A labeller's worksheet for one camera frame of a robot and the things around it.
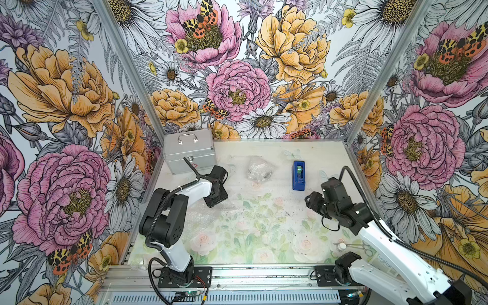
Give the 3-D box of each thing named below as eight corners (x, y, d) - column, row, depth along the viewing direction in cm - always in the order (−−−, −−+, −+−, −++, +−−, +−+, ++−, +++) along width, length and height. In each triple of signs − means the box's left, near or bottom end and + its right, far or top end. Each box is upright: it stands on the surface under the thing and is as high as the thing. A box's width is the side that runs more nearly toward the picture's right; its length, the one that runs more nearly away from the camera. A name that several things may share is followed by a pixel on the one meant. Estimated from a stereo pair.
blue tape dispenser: (292, 189, 102) (294, 182, 97) (291, 166, 112) (293, 159, 107) (303, 191, 102) (306, 183, 96) (302, 167, 112) (304, 160, 106)
